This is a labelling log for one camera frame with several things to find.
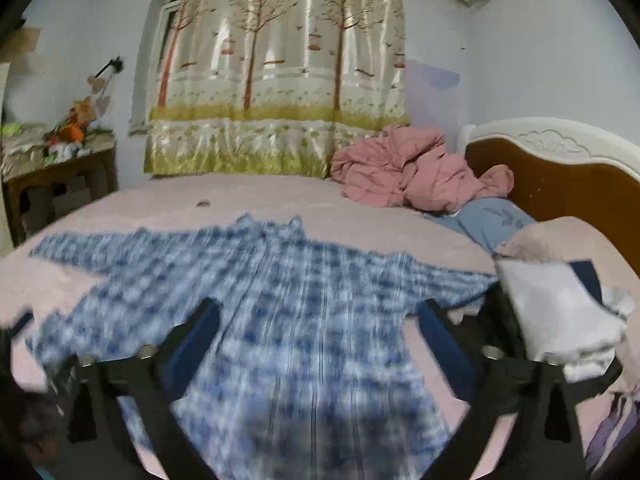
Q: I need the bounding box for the tree-print curtain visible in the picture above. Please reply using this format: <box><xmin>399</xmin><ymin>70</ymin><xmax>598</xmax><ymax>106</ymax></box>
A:
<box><xmin>129</xmin><ymin>0</ymin><xmax>412</xmax><ymax>179</ymax></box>

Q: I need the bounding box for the purple cloth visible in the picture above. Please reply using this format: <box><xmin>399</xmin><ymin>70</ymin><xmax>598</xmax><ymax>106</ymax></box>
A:
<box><xmin>585</xmin><ymin>392</ymin><xmax>640</xmax><ymax>476</ymax></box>

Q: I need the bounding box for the stack of papers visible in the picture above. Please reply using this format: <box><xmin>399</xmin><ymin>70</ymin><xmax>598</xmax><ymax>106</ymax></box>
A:
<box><xmin>0</xmin><ymin>120</ymin><xmax>116</xmax><ymax>176</ymax></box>

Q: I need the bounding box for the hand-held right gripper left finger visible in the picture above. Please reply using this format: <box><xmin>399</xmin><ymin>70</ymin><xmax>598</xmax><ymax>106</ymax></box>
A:
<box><xmin>55</xmin><ymin>297</ymin><xmax>221</xmax><ymax>480</ymax></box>

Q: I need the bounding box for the white folded garment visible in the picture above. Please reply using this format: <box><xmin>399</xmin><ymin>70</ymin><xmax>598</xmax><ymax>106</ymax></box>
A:
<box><xmin>495</xmin><ymin>255</ymin><xmax>636</xmax><ymax>383</ymax></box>

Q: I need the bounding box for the pink bed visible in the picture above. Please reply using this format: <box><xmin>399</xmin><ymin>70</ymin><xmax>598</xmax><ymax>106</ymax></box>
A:
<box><xmin>0</xmin><ymin>174</ymin><xmax>640</xmax><ymax>480</ymax></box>

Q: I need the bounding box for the brown cardboard piece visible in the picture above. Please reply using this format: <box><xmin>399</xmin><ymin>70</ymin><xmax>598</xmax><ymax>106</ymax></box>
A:
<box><xmin>0</xmin><ymin>27</ymin><xmax>41</xmax><ymax>66</ymax></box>

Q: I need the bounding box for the blue plaid shirt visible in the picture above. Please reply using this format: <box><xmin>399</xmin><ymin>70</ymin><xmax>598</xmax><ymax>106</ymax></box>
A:
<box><xmin>27</xmin><ymin>215</ymin><xmax>498</xmax><ymax>480</ymax></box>

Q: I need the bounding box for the black wall lamp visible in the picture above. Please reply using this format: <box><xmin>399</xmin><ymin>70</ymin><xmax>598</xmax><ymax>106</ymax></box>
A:
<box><xmin>87</xmin><ymin>56</ymin><xmax>125</xmax><ymax>93</ymax></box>

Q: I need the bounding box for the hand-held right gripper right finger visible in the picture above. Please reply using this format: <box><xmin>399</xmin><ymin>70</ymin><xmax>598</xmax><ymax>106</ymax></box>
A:
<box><xmin>417</xmin><ymin>300</ymin><xmax>626</xmax><ymax>480</ymax></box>

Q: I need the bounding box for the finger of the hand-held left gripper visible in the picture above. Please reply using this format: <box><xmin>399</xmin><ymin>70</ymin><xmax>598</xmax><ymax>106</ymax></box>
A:
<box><xmin>7</xmin><ymin>311</ymin><xmax>35</xmax><ymax>336</ymax></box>

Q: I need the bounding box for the wooden side table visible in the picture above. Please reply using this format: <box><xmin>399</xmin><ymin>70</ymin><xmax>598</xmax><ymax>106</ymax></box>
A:
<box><xmin>0</xmin><ymin>132</ymin><xmax>120</xmax><ymax>248</ymax></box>

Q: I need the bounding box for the navy folded garment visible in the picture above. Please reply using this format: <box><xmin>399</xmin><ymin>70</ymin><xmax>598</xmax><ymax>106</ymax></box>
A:
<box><xmin>567</xmin><ymin>260</ymin><xmax>603</xmax><ymax>306</ymax></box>

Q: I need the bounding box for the white and wood headboard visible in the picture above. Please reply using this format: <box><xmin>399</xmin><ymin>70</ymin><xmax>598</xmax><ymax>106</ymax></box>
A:
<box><xmin>459</xmin><ymin>117</ymin><xmax>640</xmax><ymax>281</ymax></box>

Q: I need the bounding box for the orange toy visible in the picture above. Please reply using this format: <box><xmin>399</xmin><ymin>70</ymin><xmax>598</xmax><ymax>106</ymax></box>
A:
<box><xmin>44</xmin><ymin>97</ymin><xmax>96</xmax><ymax>148</ymax></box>

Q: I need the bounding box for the window frame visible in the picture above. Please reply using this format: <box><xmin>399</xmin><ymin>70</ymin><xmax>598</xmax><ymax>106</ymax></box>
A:
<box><xmin>150</xmin><ymin>0</ymin><xmax>201</xmax><ymax>76</ymax></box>

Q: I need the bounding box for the pink quilt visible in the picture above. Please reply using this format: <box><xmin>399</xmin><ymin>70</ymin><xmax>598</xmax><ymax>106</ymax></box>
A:
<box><xmin>330</xmin><ymin>125</ymin><xmax>516</xmax><ymax>213</ymax></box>

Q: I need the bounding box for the blue pillow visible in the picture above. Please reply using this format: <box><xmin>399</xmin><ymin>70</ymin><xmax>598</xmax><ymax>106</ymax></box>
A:
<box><xmin>425</xmin><ymin>197</ymin><xmax>538</xmax><ymax>253</ymax></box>

